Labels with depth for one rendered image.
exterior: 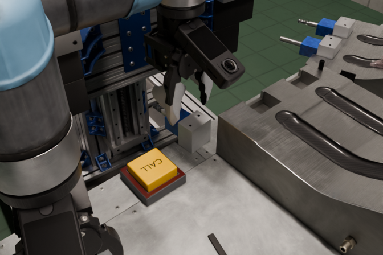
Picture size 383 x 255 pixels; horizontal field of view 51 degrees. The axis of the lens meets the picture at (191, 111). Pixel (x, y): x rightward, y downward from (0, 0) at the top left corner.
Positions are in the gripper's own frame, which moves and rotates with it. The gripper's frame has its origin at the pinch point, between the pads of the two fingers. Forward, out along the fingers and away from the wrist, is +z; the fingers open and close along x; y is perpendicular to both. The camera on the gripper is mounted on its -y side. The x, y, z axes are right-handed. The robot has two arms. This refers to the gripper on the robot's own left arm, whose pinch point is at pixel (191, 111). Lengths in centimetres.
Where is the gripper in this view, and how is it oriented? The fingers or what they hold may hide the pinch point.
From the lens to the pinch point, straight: 70.8
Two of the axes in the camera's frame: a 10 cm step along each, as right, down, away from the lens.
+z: 0.0, 7.7, 6.4
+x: -7.0, 4.6, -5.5
